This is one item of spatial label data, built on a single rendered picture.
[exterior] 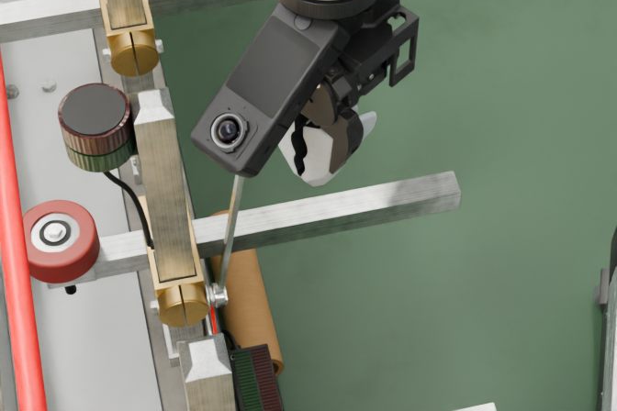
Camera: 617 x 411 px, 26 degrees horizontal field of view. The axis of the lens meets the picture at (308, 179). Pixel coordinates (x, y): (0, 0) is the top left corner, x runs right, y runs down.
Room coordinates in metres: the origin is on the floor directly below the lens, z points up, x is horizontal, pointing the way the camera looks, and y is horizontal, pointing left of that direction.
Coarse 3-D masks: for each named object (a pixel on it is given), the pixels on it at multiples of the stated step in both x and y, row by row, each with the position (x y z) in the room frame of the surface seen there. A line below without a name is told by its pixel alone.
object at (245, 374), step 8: (240, 352) 0.70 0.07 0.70; (248, 352) 0.70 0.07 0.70; (240, 360) 0.69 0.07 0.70; (248, 360) 0.69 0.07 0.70; (240, 368) 0.68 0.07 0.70; (248, 368) 0.68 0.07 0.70; (240, 376) 0.67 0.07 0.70; (248, 376) 0.67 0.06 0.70; (240, 384) 0.66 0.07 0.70; (248, 384) 0.66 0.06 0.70; (248, 392) 0.65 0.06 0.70; (256, 392) 0.65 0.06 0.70; (248, 400) 0.64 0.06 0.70; (256, 400) 0.64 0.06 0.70; (248, 408) 0.63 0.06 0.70; (256, 408) 0.63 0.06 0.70
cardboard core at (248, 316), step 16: (240, 256) 1.22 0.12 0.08; (256, 256) 1.24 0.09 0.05; (240, 272) 1.19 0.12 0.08; (256, 272) 1.20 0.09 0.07; (240, 288) 1.16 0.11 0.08; (256, 288) 1.16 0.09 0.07; (240, 304) 1.13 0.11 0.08; (256, 304) 1.13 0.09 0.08; (224, 320) 1.11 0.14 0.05; (240, 320) 1.10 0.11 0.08; (256, 320) 1.10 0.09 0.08; (272, 320) 1.11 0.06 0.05; (240, 336) 1.07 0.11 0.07; (256, 336) 1.07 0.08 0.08; (272, 336) 1.07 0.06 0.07; (272, 352) 1.04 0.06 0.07
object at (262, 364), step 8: (256, 352) 0.70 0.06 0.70; (264, 352) 0.70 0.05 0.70; (256, 360) 0.69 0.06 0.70; (264, 360) 0.69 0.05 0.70; (256, 368) 0.68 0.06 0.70; (264, 368) 0.68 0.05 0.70; (256, 376) 0.67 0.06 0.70; (264, 376) 0.67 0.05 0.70; (272, 376) 0.67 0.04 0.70; (264, 384) 0.66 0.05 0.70; (272, 384) 0.66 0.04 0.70; (264, 392) 0.65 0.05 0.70; (272, 392) 0.65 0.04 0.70; (264, 400) 0.64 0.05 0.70; (272, 400) 0.64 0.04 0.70; (264, 408) 0.63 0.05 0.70; (272, 408) 0.63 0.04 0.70; (280, 408) 0.63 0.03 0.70
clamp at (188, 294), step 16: (144, 208) 0.77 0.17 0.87; (144, 240) 0.74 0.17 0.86; (192, 240) 0.74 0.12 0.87; (160, 288) 0.68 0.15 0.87; (176, 288) 0.68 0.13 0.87; (192, 288) 0.68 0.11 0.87; (160, 304) 0.67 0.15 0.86; (176, 304) 0.66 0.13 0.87; (192, 304) 0.67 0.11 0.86; (176, 320) 0.66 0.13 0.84; (192, 320) 0.67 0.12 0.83
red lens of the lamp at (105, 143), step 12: (84, 84) 0.72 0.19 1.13; (108, 84) 0.72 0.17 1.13; (60, 108) 0.70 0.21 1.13; (60, 120) 0.69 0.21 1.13; (72, 132) 0.67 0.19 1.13; (108, 132) 0.67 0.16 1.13; (120, 132) 0.68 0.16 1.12; (72, 144) 0.67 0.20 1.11; (84, 144) 0.67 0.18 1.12; (96, 144) 0.67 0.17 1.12; (108, 144) 0.67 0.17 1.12; (120, 144) 0.68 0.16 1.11
